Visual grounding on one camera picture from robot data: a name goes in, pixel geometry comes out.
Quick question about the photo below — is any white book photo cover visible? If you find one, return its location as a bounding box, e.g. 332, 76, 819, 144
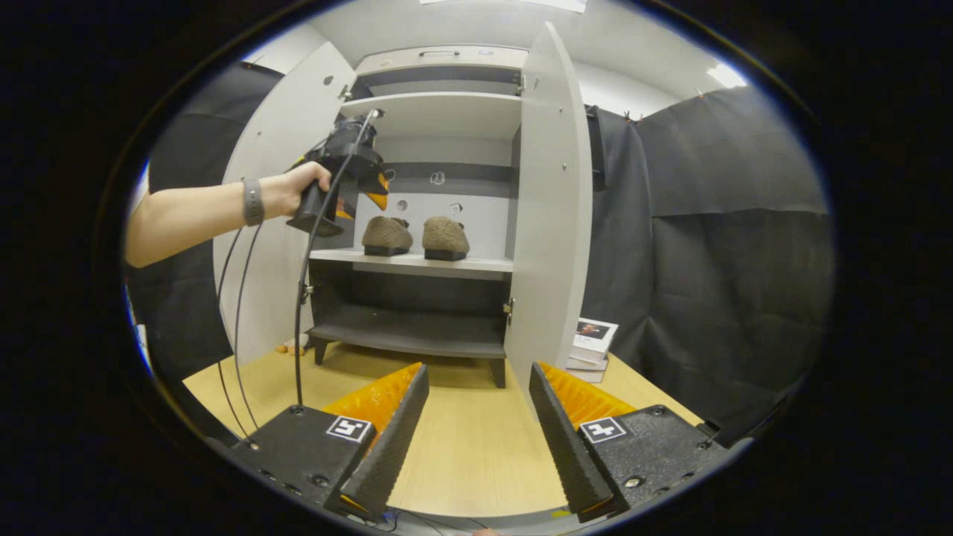
572, 318, 619, 354

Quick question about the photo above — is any white shoe cabinet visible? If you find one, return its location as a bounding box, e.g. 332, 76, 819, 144
305, 45, 531, 389

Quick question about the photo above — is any small ceiling light panel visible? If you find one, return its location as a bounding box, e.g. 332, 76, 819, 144
706, 63, 748, 89

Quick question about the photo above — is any large ceiling light panel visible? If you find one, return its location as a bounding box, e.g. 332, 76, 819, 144
421, 0, 589, 14

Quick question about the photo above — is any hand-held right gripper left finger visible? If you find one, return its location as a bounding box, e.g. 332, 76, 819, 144
231, 363, 430, 520

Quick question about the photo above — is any brown fuzzy shoe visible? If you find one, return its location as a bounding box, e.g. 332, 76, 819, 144
422, 216, 471, 261
362, 216, 414, 257

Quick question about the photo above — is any white cabinet door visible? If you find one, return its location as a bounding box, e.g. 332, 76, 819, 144
212, 41, 358, 366
504, 21, 605, 414

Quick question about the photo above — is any black cable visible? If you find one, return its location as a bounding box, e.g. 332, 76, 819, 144
293, 109, 384, 409
216, 226, 250, 441
233, 222, 263, 433

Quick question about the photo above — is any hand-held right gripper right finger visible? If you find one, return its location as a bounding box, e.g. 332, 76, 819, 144
529, 362, 730, 522

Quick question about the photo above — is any grey wristband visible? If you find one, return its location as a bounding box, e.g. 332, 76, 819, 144
242, 177, 266, 227

